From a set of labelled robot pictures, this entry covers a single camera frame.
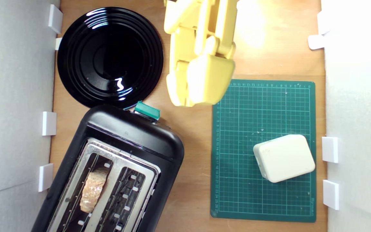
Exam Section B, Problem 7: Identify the brown bread slice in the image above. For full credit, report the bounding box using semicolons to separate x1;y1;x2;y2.
80;167;110;213

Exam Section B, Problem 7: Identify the green toaster lever knob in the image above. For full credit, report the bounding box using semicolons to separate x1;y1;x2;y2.
134;101;161;121

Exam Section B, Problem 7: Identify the black two-slot toaster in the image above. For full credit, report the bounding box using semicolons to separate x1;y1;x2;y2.
31;104;185;232

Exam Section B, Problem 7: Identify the green cutting mat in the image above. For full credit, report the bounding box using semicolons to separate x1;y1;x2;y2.
210;79;317;223

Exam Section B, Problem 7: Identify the black round plate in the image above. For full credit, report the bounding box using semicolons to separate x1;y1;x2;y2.
57;7;164;110

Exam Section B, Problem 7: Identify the white block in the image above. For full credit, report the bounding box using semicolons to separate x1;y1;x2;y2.
253;134;316;183

